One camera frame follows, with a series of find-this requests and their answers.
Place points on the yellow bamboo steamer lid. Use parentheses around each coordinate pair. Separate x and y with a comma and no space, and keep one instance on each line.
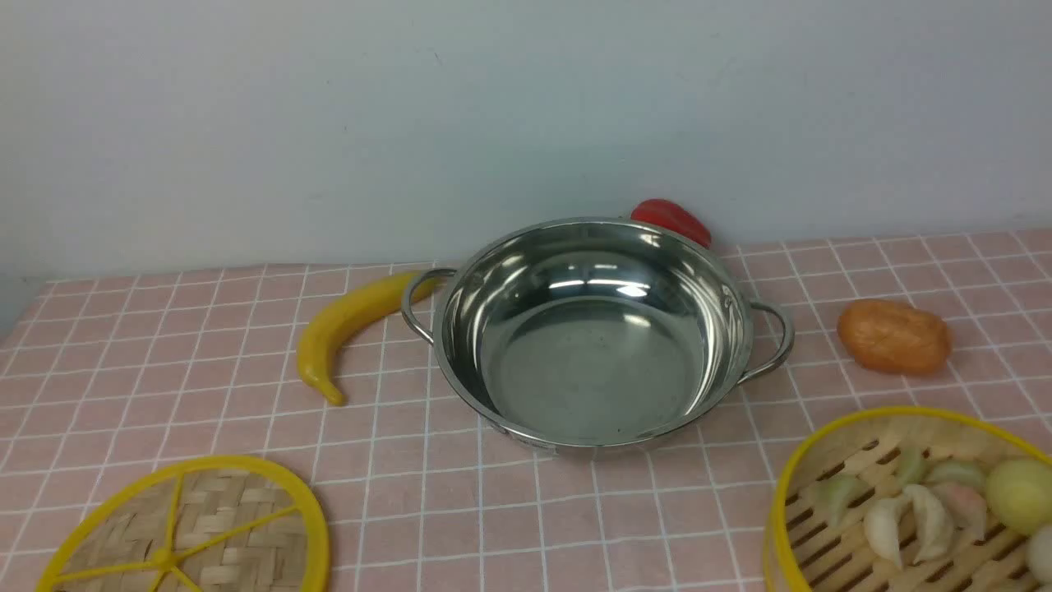
(216,523)

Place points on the yellow bamboo steamer basket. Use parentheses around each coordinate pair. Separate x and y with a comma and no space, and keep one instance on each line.
(815,537)

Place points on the stainless steel pot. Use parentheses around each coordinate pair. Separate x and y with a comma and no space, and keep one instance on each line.
(594,334)

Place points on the red plastic pepper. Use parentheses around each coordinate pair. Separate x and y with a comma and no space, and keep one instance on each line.
(669,215)

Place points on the yellow plastic banana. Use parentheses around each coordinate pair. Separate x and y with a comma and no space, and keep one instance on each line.
(339,322)

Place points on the orange bread roll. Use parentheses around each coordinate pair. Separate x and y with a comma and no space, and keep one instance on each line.
(893,337)

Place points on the white green dumpling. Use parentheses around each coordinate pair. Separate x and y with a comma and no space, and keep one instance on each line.
(881,528)

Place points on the pink checkered tablecloth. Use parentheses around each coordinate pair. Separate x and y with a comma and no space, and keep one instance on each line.
(106,380)

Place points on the pale dumpling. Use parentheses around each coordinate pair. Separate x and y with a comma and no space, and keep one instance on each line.
(935,527)

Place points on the pink white dumpling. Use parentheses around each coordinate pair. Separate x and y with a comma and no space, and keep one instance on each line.
(967,507)

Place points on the yellow green round bun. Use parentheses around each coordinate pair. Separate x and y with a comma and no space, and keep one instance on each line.
(1018,494)

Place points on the white round bun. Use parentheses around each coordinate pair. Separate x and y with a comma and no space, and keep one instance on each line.
(1039,554)

